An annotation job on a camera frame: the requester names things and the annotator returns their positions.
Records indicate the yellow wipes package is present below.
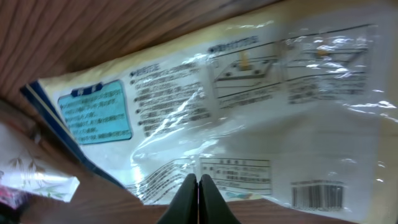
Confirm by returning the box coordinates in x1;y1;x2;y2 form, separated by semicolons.
22;1;397;223

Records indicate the white bottle gold cap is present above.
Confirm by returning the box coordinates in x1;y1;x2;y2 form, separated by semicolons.
1;124;80;203

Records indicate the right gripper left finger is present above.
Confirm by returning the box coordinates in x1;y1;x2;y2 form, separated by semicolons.
157;174;198;224

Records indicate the purple red pad package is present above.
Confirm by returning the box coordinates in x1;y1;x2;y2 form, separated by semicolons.
0;185;29;210

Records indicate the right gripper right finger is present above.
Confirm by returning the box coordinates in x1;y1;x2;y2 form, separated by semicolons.
198;174;241;224

